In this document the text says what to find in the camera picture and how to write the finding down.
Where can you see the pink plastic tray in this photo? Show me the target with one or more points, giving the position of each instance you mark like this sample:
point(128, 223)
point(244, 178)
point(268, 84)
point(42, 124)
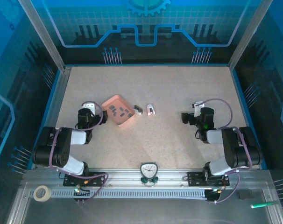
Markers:
point(117, 102)

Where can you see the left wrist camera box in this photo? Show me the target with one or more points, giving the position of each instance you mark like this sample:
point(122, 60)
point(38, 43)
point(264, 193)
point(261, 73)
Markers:
point(89, 106)

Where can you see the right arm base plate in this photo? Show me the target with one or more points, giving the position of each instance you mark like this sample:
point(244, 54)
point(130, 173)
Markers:
point(195, 179)

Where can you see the masking tape roll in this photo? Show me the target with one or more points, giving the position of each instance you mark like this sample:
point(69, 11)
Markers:
point(46, 196)

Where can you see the aluminium frame post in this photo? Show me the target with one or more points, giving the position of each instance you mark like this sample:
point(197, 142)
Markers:
point(48, 38)
point(244, 35)

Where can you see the green alarm clock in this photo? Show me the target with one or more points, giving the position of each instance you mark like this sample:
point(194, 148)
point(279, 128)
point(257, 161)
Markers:
point(149, 170)

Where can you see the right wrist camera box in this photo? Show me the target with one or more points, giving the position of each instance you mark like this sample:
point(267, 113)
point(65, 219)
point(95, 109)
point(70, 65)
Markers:
point(198, 104)

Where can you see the pink and white stapler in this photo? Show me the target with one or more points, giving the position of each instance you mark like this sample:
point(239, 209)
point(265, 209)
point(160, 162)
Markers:
point(150, 111)

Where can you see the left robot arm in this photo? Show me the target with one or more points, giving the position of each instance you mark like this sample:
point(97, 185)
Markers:
point(62, 144)

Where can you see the green pen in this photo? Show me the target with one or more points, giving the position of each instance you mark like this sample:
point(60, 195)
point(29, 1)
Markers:
point(260, 205)

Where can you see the black controller box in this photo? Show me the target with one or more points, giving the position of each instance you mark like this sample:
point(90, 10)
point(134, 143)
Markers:
point(212, 197)
point(82, 198)

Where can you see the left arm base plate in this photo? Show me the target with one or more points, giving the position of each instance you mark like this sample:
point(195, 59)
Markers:
point(69, 180)

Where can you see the brown and cream stapler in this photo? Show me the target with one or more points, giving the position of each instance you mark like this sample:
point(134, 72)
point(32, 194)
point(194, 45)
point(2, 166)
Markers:
point(138, 111)

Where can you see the blue table edge strip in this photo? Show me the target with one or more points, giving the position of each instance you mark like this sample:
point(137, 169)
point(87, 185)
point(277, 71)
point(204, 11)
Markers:
point(146, 65)
point(264, 165)
point(48, 105)

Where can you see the aluminium mounting rail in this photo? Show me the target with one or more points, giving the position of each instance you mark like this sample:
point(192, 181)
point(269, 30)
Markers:
point(122, 177)

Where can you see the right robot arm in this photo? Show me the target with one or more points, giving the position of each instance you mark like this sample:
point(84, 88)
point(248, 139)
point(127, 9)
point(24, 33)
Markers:
point(242, 154)

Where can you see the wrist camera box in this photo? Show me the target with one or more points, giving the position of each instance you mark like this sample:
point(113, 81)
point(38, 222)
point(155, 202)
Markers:
point(89, 106)
point(198, 104)

